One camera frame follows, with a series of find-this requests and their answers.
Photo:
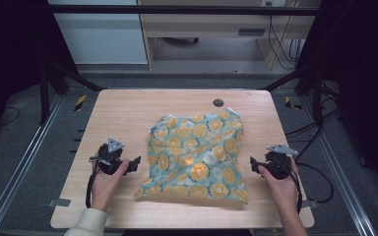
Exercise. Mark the yellow black hazard tape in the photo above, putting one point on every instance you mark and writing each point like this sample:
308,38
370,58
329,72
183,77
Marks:
290,103
80,102

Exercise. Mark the blue cloth with orange flowers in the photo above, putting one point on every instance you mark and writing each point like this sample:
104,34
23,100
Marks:
193,154

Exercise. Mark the person's left hand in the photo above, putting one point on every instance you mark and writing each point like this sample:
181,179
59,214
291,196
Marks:
103,188

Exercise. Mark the dark round table grommet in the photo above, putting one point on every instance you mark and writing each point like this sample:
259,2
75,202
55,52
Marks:
218,103

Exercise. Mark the grey tape strip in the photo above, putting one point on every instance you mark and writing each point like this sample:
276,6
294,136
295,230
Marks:
59,202
310,204

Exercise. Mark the person's right hand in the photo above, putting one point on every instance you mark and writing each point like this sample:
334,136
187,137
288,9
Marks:
285,193

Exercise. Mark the white cabinet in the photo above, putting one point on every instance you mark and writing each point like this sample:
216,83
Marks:
101,39

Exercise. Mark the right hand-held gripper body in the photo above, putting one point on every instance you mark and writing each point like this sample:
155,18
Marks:
279,164

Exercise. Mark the black metal frame stand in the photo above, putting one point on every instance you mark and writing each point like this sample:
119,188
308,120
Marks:
45,95
317,95

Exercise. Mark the light wooden desk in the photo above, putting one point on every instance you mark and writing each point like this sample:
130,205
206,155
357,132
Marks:
206,28

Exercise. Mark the black horizontal frame bar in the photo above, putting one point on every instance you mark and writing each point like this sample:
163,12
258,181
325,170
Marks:
177,10

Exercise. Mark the black curtain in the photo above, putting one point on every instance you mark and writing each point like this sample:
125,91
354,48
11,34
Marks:
10,49
364,65

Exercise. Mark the aluminium floor rail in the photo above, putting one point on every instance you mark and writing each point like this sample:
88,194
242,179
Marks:
23,162
343,177

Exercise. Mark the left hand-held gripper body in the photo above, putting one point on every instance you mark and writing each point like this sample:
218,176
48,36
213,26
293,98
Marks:
106,160

